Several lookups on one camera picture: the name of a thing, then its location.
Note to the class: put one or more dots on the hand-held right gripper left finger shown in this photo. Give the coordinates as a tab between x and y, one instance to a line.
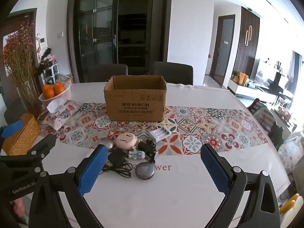
92	168

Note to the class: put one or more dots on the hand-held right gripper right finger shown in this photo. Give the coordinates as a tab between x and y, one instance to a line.
213	166

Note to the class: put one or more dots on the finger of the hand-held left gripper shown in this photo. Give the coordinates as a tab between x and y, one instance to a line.
11	127
45	143

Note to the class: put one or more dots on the pink round toy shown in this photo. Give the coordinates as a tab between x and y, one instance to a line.
125	141

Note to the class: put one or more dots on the grey round device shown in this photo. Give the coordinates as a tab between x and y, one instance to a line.
144	170

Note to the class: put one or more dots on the black toy robot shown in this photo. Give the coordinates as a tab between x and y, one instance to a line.
146	146

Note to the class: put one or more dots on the brown cardboard box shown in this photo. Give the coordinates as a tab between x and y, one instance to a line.
135	104

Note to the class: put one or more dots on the yellow woven box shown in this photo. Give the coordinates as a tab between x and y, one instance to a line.
20	135

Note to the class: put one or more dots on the silver round gadget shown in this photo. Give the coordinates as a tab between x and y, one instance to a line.
109	145

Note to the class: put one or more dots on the glass vase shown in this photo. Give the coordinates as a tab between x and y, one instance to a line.
28	97

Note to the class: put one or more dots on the floral tissue cover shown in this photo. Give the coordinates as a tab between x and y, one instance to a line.
64	114

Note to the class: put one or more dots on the patterned table runner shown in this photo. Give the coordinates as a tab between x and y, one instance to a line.
190	123

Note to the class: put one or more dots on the orange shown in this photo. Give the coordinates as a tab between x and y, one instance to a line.
59	88
48	91

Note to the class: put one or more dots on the white fruit basket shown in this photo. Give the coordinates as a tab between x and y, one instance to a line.
63	95

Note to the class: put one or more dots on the white battery charger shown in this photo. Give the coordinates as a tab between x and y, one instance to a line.
160	134

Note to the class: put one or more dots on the wooden chair with cushion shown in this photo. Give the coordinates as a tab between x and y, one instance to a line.
266	121

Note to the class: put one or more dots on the white shelf with plush toys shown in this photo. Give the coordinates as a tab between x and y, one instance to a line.
48	64

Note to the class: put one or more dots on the white low cabinet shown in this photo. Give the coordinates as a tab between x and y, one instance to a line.
249	90

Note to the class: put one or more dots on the white intercom panel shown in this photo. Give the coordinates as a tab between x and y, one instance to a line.
43	41

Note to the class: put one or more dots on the dark dining chair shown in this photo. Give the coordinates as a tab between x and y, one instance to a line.
108	73
173	72

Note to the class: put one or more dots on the brown wooden door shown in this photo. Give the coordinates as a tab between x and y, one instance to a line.
14	26

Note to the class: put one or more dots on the grey interior door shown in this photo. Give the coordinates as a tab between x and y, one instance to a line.
222	49

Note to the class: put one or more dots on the dark glass door cabinet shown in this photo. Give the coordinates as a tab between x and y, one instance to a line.
99	28

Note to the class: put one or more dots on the white wall switch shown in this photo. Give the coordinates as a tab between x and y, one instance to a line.
60	34

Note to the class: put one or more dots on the dark slatted wall panel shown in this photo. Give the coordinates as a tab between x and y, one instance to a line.
247	52

